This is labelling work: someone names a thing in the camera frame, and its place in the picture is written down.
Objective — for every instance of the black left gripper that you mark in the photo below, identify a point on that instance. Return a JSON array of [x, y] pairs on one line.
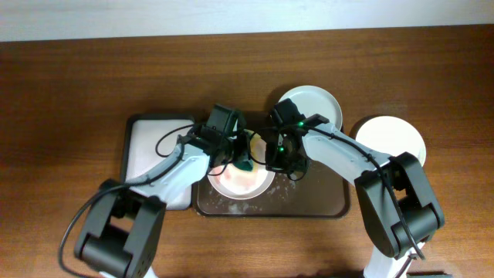
[[241, 140]]

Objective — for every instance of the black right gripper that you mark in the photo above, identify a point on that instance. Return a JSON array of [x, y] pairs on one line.
[[274, 165]]

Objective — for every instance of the green and yellow sponge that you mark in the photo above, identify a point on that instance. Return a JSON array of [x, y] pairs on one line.
[[244, 165]]

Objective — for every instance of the pink stained plate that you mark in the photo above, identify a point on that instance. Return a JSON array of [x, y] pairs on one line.
[[241, 185]]

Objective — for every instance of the light green stained plate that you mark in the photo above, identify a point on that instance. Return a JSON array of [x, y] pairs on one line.
[[312, 100]]

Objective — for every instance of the white stained plate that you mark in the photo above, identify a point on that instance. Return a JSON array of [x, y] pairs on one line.
[[391, 135]]

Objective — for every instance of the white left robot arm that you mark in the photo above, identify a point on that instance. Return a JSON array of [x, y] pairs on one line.
[[124, 220]]

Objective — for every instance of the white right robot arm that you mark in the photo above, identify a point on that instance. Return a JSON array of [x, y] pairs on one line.
[[399, 208]]

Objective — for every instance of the brown plastic tray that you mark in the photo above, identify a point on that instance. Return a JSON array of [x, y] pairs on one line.
[[320, 193]]

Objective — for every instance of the black tray with white liner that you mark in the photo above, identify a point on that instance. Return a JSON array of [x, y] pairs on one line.
[[142, 133]]

